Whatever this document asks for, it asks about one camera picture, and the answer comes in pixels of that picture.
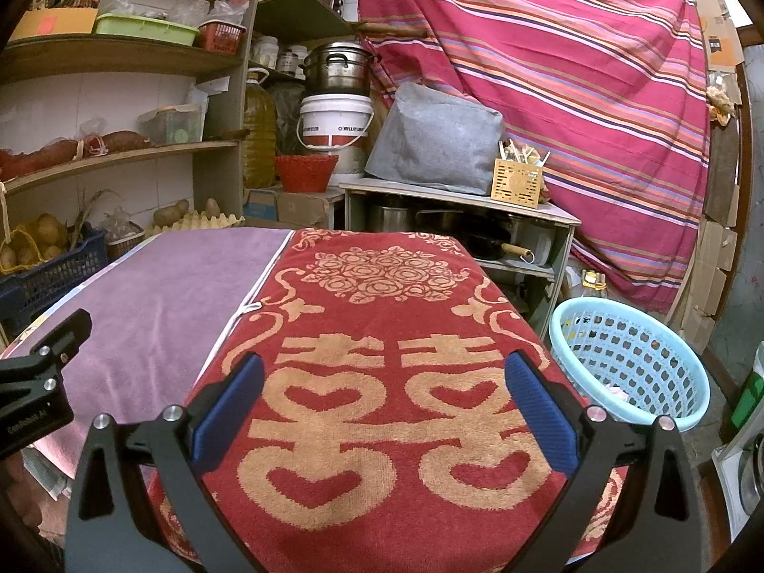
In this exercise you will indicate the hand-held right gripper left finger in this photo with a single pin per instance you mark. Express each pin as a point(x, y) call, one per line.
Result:
point(230, 412)

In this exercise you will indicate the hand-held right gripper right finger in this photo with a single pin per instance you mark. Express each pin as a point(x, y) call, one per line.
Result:
point(540, 412)

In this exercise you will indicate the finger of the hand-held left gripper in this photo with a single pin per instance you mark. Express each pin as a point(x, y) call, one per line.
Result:
point(48, 349)

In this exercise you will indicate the light blue laundry basket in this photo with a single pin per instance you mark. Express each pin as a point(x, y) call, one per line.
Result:
point(644, 364)

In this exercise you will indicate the blue plastic crate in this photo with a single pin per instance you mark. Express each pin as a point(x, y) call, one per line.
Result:
point(54, 277)

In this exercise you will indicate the purple towel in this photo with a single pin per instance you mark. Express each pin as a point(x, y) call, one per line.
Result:
point(149, 310)

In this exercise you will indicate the yellow mesh bag of produce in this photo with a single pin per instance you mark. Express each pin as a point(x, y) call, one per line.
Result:
point(36, 239)

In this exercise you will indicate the oil bottle with yellow cap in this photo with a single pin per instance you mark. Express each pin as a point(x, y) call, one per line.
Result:
point(588, 285)

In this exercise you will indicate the small wicker basket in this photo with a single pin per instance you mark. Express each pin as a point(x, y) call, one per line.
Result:
point(125, 236)

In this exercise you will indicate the red patterned towel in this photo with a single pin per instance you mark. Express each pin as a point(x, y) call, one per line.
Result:
point(358, 322)

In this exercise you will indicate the large potato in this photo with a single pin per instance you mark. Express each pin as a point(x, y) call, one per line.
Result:
point(171, 213)

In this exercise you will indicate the yellow egg tray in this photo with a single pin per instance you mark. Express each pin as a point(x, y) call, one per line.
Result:
point(197, 224)

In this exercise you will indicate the small wooden cabinet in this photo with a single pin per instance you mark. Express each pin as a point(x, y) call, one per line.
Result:
point(537, 210)

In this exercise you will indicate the small potato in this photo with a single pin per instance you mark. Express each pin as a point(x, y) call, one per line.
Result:
point(212, 207)

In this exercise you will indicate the green plastic container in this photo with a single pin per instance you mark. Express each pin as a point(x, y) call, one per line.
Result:
point(749, 394)

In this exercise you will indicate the brown cardboard box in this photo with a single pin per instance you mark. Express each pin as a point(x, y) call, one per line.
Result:
point(307, 207)

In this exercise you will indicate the brown sweet potato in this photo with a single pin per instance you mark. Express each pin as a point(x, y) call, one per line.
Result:
point(122, 140)

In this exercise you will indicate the wooden chopstick holder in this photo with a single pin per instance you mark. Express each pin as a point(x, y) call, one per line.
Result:
point(516, 182)

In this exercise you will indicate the small steel pot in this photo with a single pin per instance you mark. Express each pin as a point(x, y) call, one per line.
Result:
point(389, 218)

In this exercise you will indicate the red woven basket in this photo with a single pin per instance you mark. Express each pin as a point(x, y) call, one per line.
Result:
point(305, 172)

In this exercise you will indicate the clear plastic container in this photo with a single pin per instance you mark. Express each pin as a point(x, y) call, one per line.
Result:
point(173, 124)

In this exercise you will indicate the bundle of chopsticks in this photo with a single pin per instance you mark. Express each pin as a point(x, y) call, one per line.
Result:
point(522, 150)

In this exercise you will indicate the white round container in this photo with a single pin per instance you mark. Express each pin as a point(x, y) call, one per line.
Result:
point(350, 161)

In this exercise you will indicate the grey cushion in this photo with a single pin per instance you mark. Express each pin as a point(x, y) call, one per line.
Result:
point(436, 134)

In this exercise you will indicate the wooden shelf unit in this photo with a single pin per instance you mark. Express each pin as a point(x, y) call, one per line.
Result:
point(119, 57)

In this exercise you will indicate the white plastic bucket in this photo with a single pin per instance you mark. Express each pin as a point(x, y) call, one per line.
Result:
point(334, 112)

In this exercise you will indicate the yellow cardboard box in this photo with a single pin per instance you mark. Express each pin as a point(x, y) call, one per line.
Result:
point(51, 25)

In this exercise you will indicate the green plastic tray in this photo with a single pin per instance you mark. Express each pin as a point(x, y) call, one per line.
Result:
point(146, 30)

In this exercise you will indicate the red striped cloth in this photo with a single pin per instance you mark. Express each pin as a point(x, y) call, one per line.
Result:
point(567, 71)

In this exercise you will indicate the clear plastic bags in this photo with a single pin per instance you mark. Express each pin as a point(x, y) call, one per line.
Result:
point(137, 5)

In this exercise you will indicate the white jar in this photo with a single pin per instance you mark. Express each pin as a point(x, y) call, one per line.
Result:
point(290, 61)
point(267, 52)

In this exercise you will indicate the small red plastic basket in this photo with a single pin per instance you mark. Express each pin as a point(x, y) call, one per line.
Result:
point(221, 37)

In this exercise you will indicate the steel stock pot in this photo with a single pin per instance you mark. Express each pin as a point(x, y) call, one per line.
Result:
point(337, 70)

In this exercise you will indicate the cardboard sheets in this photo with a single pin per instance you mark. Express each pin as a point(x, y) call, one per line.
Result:
point(719, 30)

